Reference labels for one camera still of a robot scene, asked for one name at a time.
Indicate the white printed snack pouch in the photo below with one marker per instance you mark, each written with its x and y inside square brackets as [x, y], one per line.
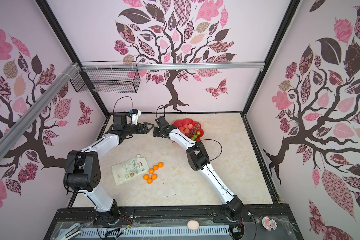
[129, 170]

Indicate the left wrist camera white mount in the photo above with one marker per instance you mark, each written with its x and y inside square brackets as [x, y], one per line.
[135, 116]

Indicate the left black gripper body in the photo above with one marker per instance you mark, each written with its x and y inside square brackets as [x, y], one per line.
[139, 130]

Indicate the round pink cartoon sticker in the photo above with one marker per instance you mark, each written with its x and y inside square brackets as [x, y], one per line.
[269, 224]

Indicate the purple fake grape bunch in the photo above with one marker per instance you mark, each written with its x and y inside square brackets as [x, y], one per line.
[193, 131]

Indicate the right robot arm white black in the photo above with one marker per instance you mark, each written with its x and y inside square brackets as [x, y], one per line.
[199, 161]

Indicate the aluminium rail wall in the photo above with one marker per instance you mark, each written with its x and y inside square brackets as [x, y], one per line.
[20, 127]
[187, 66]

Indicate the black wire mesh basket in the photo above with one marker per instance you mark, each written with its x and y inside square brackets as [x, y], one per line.
[107, 77]

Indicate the white vented cable duct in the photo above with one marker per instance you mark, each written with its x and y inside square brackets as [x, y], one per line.
[148, 233]

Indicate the aluminium rail left wall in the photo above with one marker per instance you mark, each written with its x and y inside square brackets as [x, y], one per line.
[20, 127]

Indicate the white stapler tool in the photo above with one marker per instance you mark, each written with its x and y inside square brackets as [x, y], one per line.
[70, 233]

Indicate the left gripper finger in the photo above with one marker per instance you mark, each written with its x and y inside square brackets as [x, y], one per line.
[146, 130]
[148, 125]

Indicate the aluminium rail back wall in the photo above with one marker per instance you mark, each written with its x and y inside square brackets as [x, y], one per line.
[187, 66]

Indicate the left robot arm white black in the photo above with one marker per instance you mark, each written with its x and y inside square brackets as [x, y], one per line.
[83, 172]

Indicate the red flower-shaped fruit bowl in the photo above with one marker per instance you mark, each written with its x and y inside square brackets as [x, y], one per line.
[180, 123]

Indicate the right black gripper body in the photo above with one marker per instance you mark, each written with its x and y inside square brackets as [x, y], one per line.
[158, 132]

